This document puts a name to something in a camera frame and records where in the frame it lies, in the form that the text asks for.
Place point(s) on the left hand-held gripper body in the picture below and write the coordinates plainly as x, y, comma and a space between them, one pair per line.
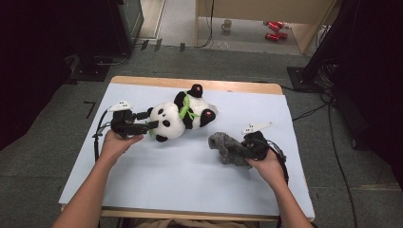
122, 122

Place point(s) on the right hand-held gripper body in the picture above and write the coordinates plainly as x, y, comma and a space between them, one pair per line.
256, 144

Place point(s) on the grey fuzzy toy garment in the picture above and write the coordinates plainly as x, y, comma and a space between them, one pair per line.
229, 150

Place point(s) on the panda plush toy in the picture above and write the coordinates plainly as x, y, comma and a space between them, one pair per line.
172, 117

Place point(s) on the person's left hand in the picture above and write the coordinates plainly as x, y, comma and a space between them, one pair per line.
117, 147

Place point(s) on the person's right hand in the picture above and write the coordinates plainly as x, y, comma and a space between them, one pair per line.
269, 167

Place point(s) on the black stand base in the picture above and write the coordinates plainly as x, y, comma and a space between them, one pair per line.
90, 71
301, 79

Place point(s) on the wooden table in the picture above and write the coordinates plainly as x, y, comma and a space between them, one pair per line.
221, 85

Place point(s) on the black cabinet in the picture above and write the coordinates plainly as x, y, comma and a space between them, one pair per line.
126, 25

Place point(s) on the person's beige trousers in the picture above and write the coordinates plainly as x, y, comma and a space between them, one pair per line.
190, 224

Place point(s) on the red can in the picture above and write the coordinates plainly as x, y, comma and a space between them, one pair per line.
273, 26
272, 36
280, 23

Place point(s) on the black curtain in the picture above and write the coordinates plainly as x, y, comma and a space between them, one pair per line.
28, 63
374, 79

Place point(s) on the beige mug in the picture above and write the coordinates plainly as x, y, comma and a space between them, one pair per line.
226, 25

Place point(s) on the light wooden desk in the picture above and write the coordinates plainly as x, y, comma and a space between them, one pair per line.
266, 9

